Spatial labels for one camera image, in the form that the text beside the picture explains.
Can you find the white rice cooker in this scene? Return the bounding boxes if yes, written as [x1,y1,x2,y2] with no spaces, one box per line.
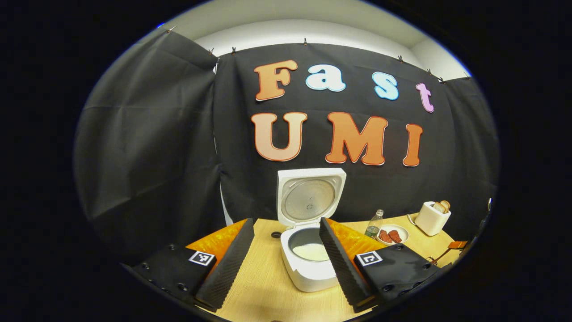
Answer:
[276,168,347,292]

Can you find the white toaster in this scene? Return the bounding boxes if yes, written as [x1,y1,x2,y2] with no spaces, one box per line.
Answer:
[408,201,451,236]

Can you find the black backdrop cloth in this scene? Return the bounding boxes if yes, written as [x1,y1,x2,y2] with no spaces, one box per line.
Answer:
[74,29,500,264]

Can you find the clear plastic water bottle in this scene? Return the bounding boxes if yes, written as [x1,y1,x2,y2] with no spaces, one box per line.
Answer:
[364,209,384,239]

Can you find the dark wooden spoon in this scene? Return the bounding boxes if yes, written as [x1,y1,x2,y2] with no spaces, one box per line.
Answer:
[428,247,457,265]

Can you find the white round plate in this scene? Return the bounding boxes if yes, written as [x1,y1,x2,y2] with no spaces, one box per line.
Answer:
[376,224,409,246]

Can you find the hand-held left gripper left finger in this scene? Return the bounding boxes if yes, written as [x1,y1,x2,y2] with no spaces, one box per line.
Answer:
[133,218,255,313]

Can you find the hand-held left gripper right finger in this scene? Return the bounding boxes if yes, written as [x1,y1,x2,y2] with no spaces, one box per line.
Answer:
[319,217,452,314]

